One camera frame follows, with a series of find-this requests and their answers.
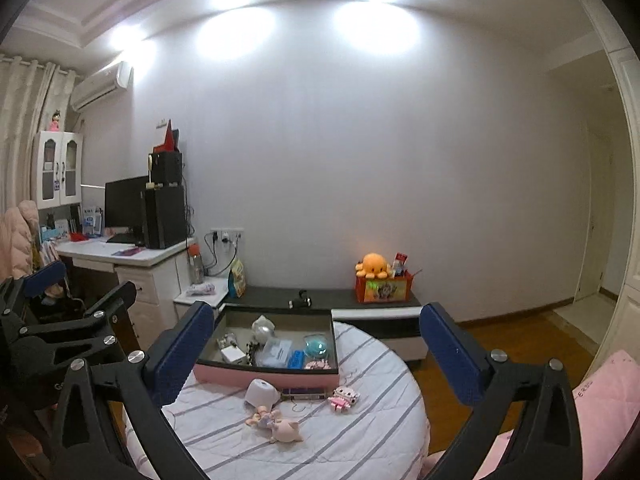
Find blue white packages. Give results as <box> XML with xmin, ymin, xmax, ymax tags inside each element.
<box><xmin>81</xmin><ymin>204</ymin><xmax>104</xmax><ymax>237</ymax></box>

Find red printed storage box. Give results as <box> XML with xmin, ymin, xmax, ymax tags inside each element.
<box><xmin>355</xmin><ymin>271</ymin><xmax>415</xmax><ymax>305</ymax></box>

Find black chair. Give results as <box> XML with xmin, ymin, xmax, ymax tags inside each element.
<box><xmin>30</xmin><ymin>285</ymin><xmax>86</xmax><ymax>322</ymax></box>

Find red paper item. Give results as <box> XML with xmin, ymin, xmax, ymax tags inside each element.
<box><xmin>154</xmin><ymin>119</ymin><xmax>181</xmax><ymax>153</ymax></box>

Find white side table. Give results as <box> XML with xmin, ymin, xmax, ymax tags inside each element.
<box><xmin>173</xmin><ymin>275</ymin><xmax>231</xmax><ymax>321</ymax></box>

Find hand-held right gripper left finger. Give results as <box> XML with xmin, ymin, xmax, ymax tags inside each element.
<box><xmin>50</xmin><ymin>301</ymin><xmax>216</xmax><ymax>480</ymax></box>

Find pink quilt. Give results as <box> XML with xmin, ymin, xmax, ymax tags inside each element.
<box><xmin>425</xmin><ymin>350</ymin><xmax>640</xmax><ymax>480</ymax></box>

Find orange octopus plush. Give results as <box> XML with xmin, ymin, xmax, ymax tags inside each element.
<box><xmin>356</xmin><ymin>253</ymin><xmax>393</xmax><ymax>281</ymax></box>

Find white desk with drawers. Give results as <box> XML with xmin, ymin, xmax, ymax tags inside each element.
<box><xmin>54</xmin><ymin>237</ymin><xmax>196</xmax><ymax>356</ymax></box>

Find black computer tower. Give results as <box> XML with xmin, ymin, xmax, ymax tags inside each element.
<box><xmin>144</xmin><ymin>187</ymin><xmax>187</xmax><ymax>250</ymax></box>

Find white door frame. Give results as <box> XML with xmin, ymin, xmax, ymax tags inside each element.
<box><xmin>575</xmin><ymin>0</ymin><xmax>640</xmax><ymax>361</ymax></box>

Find white air conditioner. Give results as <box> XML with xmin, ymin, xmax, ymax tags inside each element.
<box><xmin>70</xmin><ymin>61</ymin><xmax>134</xmax><ymax>112</ymax></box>

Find peach doll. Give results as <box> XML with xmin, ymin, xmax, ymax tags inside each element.
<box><xmin>245</xmin><ymin>406</ymin><xmax>305</xmax><ymax>445</ymax></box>

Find clear plastic dental flosser box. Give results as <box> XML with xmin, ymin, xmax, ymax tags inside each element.
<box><xmin>256</xmin><ymin>336</ymin><xmax>297</xmax><ymax>368</ymax></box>

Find pink storage box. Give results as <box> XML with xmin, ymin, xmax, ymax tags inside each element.
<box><xmin>193</xmin><ymin>305</ymin><xmax>341</xmax><ymax>390</ymax></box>

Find black computer monitor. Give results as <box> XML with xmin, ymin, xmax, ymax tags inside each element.
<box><xmin>103</xmin><ymin>176</ymin><xmax>150</xmax><ymax>231</ymax></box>

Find black speaker box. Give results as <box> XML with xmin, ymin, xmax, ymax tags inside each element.
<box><xmin>149</xmin><ymin>152</ymin><xmax>183</xmax><ymax>188</ymax></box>

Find plastic bottle with orange cap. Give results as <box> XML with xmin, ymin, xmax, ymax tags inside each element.
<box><xmin>187</xmin><ymin>244</ymin><xmax>206</xmax><ymax>285</ymax></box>

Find black low cabinet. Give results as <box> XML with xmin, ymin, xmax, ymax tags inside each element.
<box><xmin>224</xmin><ymin>285</ymin><xmax>430</xmax><ymax>363</ymax></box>

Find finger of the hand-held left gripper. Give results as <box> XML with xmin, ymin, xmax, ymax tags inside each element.
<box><xmin>0</xmin><ymin>260</ymin><xmax>68</xmax><ymax>322</ymax></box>
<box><xmin>15</xmin><ymin>281</ymin><xmax>143</xmax><ymax>366</ymax></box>

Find pink white toy figure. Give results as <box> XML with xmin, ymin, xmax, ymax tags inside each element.
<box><xmin>327</xmin><ymin>385</ymin><xmax>362</xmax><ymax>413</ymax></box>

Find dark flat rectangular device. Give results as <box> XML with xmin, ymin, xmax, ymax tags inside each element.
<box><xmin>281</xmin><ymin>386</ymin><xmax>326</xmax><ymax>401</ymax></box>

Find pink down jacket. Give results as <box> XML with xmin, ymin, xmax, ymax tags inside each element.
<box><xmin>0</xmin><ymin>200</ymin><xmax>40</xmax><ymax>281</ymax></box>

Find black power cable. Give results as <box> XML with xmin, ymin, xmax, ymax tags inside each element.
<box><xmin>204</xmin><ymin>232</ymin><xmax>237</xmax><ymax>277</ymax></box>

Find beige curtain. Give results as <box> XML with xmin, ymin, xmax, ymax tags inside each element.
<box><xmin>0</xmin><ymin>55</ymin><xmax>78</xmax><ymax>216</ymax></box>

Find white cylinder device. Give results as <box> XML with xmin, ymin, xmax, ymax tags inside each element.
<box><xmin>244</xmin><ymin>379</ymin><xmax>279</xmax><ymax>408</ymax></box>

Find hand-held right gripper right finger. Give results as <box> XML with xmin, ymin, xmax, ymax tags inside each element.
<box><xmin>419</xmin><ymin>302</ymin><xmax>583</xmax><ymax>480</ymax></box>

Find white glass-door cabinet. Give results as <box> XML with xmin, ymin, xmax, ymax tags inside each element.
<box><xmin>31</xmin><ymin>131</ymin><xmax>85</xmax><ymax>208</ymax></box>

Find printed snack bag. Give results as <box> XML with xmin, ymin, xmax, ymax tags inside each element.
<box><xmin>227</xmin><ymin>259</ymin><xmax>247</xmax><ymax>298</ymax></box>

